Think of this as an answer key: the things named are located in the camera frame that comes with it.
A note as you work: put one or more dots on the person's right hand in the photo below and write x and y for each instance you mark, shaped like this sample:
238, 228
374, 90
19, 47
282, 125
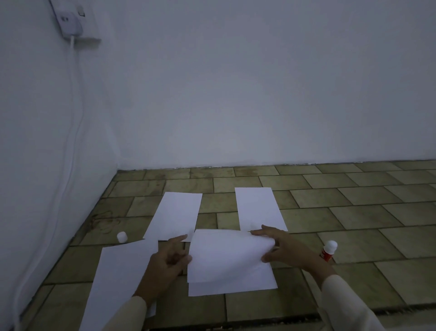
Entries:
296, 254

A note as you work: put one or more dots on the white wall socket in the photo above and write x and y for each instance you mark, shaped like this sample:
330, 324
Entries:
92, 30

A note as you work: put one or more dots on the person's left forearm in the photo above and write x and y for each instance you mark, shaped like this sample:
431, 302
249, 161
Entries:
127, 315

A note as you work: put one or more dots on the person's right forearm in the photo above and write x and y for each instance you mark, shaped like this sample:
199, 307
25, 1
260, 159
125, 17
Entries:
347, 307

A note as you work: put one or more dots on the stack of white papers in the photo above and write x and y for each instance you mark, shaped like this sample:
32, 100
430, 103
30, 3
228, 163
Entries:
175, 215
259, 208

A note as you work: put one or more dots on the white plug adapter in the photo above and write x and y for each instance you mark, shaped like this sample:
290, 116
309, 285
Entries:
69, 24

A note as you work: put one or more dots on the person's left hand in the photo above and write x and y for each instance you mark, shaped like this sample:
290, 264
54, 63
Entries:
161, 269

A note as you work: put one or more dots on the red and white glue stick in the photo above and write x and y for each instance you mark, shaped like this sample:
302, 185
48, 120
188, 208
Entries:
329, 253

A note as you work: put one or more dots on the white glue stick cap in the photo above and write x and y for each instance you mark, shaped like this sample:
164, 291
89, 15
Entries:
122, 237

